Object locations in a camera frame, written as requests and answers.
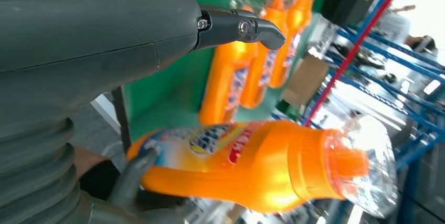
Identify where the green table board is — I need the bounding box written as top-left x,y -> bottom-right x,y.
104,0 -> 336,143

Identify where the white table leg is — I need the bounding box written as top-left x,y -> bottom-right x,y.
91,93 -> 122,135

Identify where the person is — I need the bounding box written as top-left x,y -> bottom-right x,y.
377,4 -> 437,55
75,146 -> 121,200

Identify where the open cardboard box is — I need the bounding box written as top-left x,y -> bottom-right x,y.
281,54 -> 331,109

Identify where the red metal rail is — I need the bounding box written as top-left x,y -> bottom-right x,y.
304,0 -> 406,127

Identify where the blue metal shelving rack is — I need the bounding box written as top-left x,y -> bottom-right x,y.
302,0 -> 445,224

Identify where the orange detergent bottle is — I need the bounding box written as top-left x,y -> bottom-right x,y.
198,0 -> 265,126
268,0 -> 322,89
240,0 -> 293,110
126,114 -> 399,218

